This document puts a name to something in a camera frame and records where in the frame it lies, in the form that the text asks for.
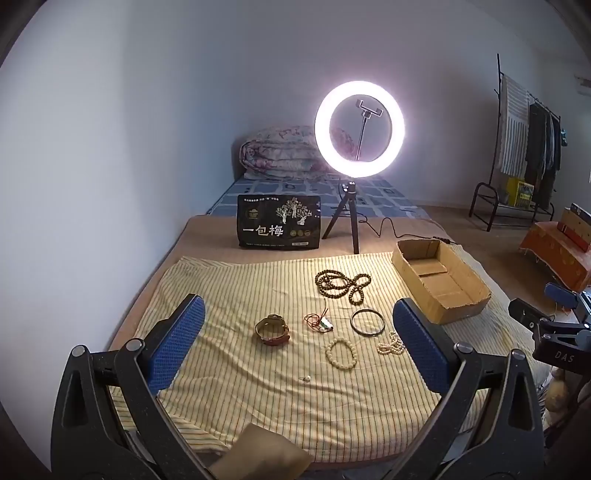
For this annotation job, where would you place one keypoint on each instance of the folded floral quilt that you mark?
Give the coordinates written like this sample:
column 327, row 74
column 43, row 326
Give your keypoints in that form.
column 284, row 153

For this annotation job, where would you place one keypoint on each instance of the orange covered stool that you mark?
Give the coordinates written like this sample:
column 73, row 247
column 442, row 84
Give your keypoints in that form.
column 569, row 263

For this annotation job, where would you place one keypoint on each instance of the right gloved hand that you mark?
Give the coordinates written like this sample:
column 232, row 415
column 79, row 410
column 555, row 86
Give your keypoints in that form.
column 554, row 394

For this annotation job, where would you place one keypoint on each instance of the yellow box on rack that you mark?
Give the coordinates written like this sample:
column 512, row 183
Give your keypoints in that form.
column 519, row 192

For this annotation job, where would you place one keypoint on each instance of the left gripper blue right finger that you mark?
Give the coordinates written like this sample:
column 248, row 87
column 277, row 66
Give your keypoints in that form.
column 427, row 344

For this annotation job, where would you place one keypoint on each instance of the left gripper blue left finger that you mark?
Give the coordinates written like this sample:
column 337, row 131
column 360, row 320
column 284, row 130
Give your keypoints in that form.
column 169, row 341

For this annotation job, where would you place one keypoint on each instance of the red strap wristwatch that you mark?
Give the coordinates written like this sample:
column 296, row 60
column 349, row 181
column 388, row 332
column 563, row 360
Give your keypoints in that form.
column 272, row 330

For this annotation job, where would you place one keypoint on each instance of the dark blue bangle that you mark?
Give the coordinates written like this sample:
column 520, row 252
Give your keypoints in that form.
column 367, row 322

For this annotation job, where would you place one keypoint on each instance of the black snack bag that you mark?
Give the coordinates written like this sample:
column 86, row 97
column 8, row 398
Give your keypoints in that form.
column 279, row 222

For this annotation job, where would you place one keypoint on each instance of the yellow striped cloth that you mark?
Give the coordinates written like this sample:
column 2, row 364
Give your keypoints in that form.
column 360, row 405

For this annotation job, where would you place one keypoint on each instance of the cardboard box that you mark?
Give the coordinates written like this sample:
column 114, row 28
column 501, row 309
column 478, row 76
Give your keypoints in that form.
column 443, row 285

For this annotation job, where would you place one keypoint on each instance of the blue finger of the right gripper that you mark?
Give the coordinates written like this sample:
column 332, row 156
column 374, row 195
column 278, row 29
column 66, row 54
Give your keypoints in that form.
column 560, row 295

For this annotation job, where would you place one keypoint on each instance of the striped hanging towel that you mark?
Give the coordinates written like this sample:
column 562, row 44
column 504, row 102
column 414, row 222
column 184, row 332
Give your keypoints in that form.
column 513, row 128

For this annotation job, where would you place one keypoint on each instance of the tan paper piece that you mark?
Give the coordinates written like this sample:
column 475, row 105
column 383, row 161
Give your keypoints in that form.
column 261, row 454

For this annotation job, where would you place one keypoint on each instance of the dark hanging clothes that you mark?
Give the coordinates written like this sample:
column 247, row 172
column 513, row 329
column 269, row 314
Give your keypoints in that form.
column 544, row 153

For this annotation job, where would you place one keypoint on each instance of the blue patterned bed sheet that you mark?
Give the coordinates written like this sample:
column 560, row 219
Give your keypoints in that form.
column 376, row 197

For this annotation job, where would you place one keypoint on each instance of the red book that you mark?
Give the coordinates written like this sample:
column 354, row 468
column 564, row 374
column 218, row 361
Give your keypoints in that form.
column 581, row 243

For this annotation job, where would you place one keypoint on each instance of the black clothes rack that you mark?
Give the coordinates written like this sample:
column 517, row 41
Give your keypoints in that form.
column 489, row 200

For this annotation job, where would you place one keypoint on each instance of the phone holder clip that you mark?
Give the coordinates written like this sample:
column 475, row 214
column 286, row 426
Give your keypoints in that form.
column 368, row 112

